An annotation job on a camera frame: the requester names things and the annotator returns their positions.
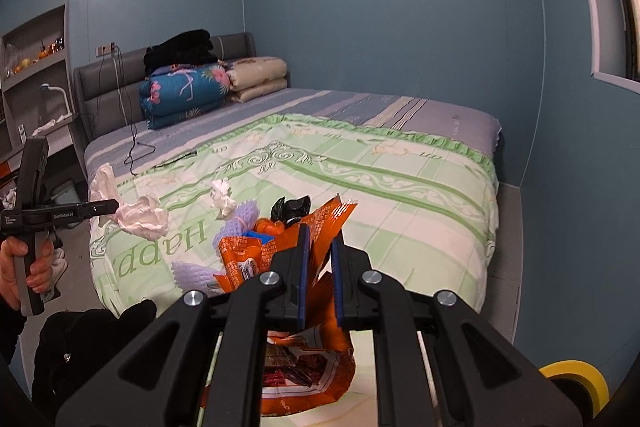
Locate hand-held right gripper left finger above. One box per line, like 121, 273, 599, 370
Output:
55, 224, 310, 427

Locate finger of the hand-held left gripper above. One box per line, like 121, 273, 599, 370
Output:
75, 200, 121, 219

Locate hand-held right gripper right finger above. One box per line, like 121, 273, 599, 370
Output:
332, 237, 583, 427

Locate orange snack bag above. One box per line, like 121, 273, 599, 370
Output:
212, 194, 359, 415

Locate person's left forearm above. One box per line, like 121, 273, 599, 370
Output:
0, 292, 27, 366

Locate person's left hand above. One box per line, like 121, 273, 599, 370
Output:
0, 237, 54, 304

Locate orange peel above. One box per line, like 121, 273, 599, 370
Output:
255, 218, 288, 237

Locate white shoe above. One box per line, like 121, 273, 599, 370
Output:
47, 247, 69, 284

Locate black plastic bag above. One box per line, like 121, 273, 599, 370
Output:
270, 196, 312, 224

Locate white desk lamp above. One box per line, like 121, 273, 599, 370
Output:
39, 83, 76, 118

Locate green patterned quilt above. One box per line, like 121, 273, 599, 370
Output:
89, 113, 501, 345

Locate folded blue flamingo quilt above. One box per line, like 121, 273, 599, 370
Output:
139, 63, 232, 130

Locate striped blue bedsheet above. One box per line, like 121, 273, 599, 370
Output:
84, 87, 504, 170

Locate black folded clothes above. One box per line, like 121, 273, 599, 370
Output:
144, 29, 224, 76

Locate folded beige quilt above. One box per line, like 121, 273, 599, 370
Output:
227, 56, 290, 104

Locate yellow tape roll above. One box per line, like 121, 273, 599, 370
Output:
539, 359, 610, 414

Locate short black cable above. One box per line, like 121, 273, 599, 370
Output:
152, 152, 199, 170

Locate white wall shelf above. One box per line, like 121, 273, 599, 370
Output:
0, 4, 77, 164

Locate black charging cable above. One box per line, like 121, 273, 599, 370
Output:
114, 48, 157, 176

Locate white window frame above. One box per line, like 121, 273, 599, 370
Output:
559, 0, 640, 96

